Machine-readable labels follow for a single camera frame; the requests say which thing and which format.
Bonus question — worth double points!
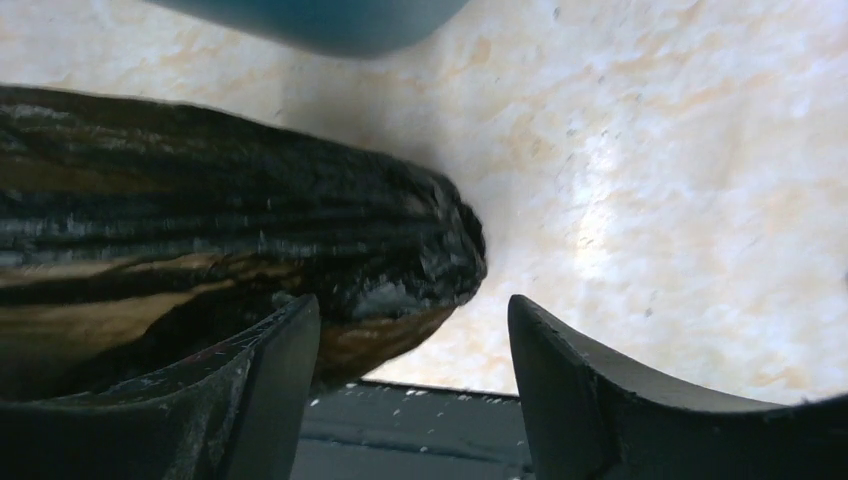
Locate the black trash bag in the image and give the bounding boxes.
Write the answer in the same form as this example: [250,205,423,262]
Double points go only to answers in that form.
[1,85,488,400]

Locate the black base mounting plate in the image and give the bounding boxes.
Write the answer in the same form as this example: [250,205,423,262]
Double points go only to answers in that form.
[290,381,535,480]

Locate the teal plastic trash bin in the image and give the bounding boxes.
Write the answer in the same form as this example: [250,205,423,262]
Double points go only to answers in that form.
[156,0,468,59]

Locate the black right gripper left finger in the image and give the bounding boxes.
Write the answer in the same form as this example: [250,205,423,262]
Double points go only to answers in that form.
[1,295,320,480]

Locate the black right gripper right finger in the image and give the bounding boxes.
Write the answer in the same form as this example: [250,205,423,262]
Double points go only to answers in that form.
[508,295,847,479]

